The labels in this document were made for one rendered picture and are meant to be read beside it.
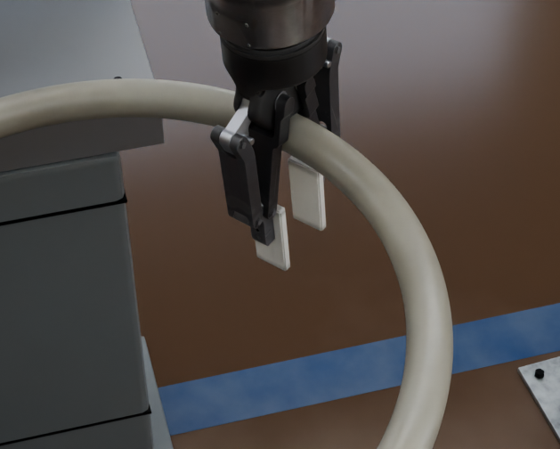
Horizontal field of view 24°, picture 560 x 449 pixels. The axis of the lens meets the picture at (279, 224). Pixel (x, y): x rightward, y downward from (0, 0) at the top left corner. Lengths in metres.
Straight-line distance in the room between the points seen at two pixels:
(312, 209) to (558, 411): 1.06
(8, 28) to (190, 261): 1.01
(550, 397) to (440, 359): 1.26
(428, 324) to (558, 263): 1.46
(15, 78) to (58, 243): 0.17
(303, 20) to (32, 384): 0.71
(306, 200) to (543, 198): 1.36
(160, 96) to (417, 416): 0.35
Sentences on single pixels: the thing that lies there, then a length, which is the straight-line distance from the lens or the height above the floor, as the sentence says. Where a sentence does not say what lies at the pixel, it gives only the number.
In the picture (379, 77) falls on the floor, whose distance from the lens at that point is 2.62.
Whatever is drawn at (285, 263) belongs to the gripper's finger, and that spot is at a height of 0.86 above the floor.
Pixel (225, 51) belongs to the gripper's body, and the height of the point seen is 1.07.
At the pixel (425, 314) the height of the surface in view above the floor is 0.99.
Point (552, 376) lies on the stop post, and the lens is 2.10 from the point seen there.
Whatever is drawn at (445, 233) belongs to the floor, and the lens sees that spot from 2.30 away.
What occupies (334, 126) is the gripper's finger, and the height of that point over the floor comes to 0.95.
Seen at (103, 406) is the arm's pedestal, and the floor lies 0.43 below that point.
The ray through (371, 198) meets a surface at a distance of 0.91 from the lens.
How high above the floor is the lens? 1.62
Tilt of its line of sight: 45 degrees down
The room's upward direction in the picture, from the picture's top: straight up
